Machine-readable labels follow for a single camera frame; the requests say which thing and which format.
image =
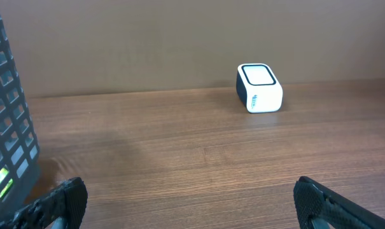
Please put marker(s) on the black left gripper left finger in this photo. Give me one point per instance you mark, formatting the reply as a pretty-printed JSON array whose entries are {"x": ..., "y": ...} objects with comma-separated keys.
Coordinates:
[{"x": 63, "y": 207}]

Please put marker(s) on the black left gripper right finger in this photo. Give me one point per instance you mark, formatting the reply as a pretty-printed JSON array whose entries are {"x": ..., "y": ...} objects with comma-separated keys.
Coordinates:
[{"x": 319, "y": 207}]

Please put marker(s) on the grey plastic basket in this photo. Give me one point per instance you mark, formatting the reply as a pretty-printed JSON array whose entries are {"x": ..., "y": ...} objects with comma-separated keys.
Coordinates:
[{"x": 19, "y": 149}]

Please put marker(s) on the white barcode scanner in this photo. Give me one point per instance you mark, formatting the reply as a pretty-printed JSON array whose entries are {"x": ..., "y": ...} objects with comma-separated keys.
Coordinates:
[{"x": 258, "y": 88}]

